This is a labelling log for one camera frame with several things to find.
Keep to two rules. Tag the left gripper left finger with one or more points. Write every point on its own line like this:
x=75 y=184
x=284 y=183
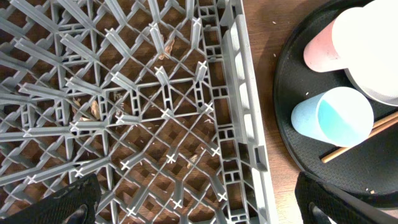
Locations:
x=75 y=203

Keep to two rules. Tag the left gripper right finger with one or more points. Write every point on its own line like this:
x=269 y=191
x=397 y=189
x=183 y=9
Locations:
x=321 y=202

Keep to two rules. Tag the grey dishwasher rack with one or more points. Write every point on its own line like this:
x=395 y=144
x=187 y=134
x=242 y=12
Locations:
x=157 y=99

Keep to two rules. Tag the blue cup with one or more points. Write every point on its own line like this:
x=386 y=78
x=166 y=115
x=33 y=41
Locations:
x=341 y=116

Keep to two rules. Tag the wooden chopstick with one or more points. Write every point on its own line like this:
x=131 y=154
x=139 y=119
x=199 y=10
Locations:
x=342 y=150
x=385 y=119

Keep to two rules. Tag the lower wooden chopstick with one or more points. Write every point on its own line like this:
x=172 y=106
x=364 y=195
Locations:
x=342 y=150

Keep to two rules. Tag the grey plate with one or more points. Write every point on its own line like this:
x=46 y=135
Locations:
x=372 y=89

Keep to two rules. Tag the round black tray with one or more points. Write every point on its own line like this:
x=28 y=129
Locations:
x=367 y=171

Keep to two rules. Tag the pink cup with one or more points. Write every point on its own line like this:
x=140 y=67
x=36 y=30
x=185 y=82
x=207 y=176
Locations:
x=364 y=36

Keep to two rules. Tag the upper wooden chopstick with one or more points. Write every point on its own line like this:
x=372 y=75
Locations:
x=385 y=119

